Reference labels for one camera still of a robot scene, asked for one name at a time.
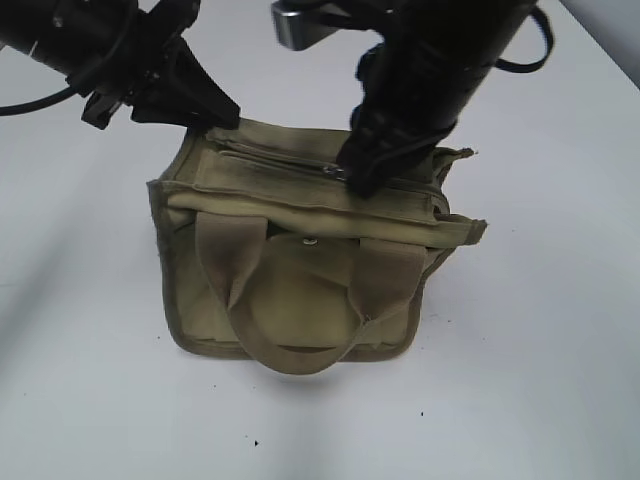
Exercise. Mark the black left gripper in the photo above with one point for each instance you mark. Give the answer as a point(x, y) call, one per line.
point(138, 58)

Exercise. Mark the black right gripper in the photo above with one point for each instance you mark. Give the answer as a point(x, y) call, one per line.
point(418, 80)

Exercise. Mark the metal zipper pull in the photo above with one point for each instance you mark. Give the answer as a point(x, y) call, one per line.
point(335, 172)

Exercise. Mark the olive yellow canvas bag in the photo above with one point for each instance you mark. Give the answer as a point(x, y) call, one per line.
point(264, 257)

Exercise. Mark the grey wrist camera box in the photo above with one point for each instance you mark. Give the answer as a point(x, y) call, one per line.
point(300, 25)

